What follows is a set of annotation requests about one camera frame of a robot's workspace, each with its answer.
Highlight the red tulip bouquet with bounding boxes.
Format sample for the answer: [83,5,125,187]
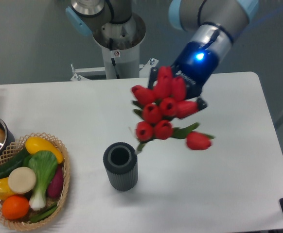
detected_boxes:
[131,67,214,153]

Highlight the white metal base frame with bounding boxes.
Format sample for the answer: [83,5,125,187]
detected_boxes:
[70,58,159,81]

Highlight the woven wicker basket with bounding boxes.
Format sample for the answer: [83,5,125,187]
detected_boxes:
[0,133,70,231]

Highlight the green bean pods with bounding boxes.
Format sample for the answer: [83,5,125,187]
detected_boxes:
[29,202,58,223]

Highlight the yellow squash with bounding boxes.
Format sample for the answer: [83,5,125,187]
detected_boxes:
[25,136,64,164]

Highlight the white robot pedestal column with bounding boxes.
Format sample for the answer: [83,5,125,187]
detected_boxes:
[93,13,146,79]

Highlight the dark grey ribbed vase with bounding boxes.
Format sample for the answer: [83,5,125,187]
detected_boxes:
[103,142,138,191]

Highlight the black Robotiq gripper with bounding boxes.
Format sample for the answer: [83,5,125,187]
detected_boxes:
[148,42,218,111]

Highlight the orange fruit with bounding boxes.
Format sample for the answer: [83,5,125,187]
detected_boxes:
[1,195,30,220]

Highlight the purple sweet potato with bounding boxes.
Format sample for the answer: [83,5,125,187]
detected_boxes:
[47,166,64,199]

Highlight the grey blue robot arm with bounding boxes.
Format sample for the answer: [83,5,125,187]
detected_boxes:
[66,0,259,110]

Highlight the beige round bun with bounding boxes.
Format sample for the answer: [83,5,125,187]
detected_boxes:
[8,167,36,194]

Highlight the yellow bell pepper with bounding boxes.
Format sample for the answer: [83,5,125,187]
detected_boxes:
[0,177,16,200]

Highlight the black cable on pedestal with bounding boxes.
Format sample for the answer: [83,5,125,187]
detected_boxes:
[108,37,120,79]

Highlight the green cucumber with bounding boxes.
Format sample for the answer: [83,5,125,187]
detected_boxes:
[0,148,30,179]

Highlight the green bok choy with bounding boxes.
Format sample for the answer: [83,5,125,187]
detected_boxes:
[28,150,57,211]

